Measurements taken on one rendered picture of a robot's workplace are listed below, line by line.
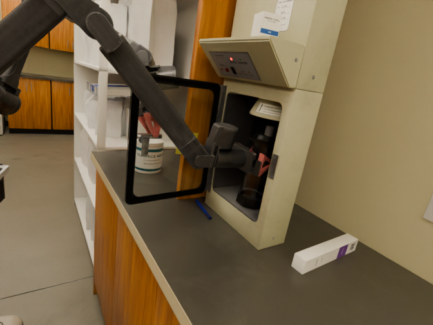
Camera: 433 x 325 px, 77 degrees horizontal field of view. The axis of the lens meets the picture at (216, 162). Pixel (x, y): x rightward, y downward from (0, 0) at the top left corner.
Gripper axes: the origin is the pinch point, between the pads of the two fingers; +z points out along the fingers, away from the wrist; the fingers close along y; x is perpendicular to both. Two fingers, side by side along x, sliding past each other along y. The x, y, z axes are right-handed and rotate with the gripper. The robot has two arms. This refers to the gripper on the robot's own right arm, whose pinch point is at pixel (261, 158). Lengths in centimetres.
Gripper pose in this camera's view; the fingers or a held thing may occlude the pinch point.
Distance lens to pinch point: 90.6
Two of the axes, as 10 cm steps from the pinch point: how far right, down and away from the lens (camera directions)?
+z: 8.2, 0.2, 5.8
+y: -5.4, -3.4, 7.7
